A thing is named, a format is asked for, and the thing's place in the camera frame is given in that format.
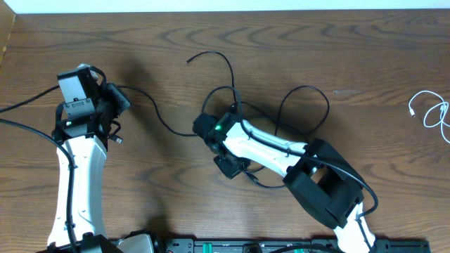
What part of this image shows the white usb cable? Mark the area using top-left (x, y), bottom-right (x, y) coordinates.
top-left (408, 90), bottom-right (450, 144)

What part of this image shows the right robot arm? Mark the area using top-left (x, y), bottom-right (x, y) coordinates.
top-left (193, 112), bottom-right (375, 252)

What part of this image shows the short black usb cable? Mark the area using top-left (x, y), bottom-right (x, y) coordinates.
top-left (108, 51), bottom-right (236, 145)

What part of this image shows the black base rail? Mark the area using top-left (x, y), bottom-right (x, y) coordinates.
top-left (115, 230), bottom-right (432, 253)

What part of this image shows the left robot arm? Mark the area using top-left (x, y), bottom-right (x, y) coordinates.
top-left (47, 64), bottom-right (131, 252)

